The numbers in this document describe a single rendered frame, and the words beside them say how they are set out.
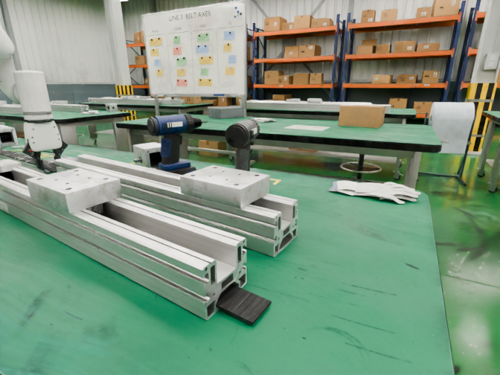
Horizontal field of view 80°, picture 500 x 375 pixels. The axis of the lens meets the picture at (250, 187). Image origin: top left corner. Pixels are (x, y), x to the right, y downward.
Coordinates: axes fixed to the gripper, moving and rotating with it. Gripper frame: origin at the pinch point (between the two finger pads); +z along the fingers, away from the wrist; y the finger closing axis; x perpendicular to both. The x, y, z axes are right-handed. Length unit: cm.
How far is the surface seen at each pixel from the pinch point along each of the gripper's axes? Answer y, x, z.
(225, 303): 21, 97, 3
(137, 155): -19.9, 24.5, -2.2
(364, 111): -191, 64, -8
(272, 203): -2, 92, -4
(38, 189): 24, 54, -7
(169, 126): -15, 48, -15
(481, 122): -554, 160, 31
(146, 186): 5, 61, -4
